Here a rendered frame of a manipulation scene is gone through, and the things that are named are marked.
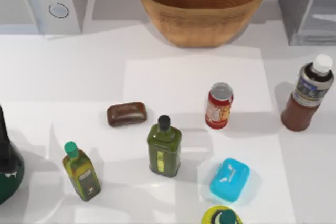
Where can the green bottle with black cap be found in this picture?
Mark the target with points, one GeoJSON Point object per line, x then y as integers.
{"type": "Point", "coordinates": [165, 150]}

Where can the blue soap box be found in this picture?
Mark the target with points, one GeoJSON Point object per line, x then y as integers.
{"type": "Point", "coordinates": [229, 180]}

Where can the brown bottle with white cap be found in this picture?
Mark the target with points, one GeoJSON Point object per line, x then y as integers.
{"type": "Point", "coordinates": [304, 98]}

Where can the red and white can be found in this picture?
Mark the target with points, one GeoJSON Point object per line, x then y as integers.
{"type": "Point", "coordinates": [219, 108]}

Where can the round microwave knob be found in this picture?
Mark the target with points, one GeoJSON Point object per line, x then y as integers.
{"type": "Point", "coordinates": [58, 10]}

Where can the brown soap bar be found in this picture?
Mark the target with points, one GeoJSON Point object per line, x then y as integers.
{"type": "Point", "coordinates": [126, 114]}

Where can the dark green round bottle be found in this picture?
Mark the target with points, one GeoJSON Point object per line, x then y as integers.
{"type": "Point", "coordinates": [8, 166]}

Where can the wooden basket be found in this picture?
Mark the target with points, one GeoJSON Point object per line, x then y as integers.
{"type": "Point", "coordinates": [202, 11]}

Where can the pale microwave oven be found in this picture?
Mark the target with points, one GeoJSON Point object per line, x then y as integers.
{"type": "Point", "coordinates": [23, 3]}

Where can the olive bottle with green cap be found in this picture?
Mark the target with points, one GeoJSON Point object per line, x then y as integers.
{"type": "Point", "coordinates": [81, 174]}

